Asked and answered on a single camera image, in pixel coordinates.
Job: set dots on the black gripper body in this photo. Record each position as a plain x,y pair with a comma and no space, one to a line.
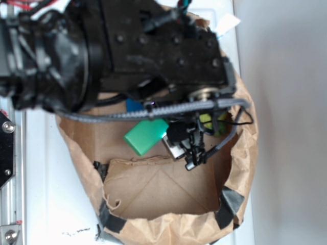
144,52

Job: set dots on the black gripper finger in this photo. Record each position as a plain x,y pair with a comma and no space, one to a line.
189,137

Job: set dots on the green rectangular block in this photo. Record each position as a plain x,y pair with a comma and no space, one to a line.
145,135

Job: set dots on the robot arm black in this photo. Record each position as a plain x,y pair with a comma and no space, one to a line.
45,63

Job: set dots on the blue rectangular block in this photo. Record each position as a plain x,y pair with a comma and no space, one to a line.
132,106

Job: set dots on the green fuzzy toy creature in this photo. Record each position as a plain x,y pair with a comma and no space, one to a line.
206,122

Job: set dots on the brown paper bag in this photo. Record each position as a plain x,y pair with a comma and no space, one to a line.
154,199

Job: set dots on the white paper tag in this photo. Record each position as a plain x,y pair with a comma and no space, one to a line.
226,23

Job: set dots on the black mounting bracket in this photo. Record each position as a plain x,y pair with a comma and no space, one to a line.
7,148

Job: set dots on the aluminium frame rail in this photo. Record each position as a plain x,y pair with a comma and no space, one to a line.
13,200

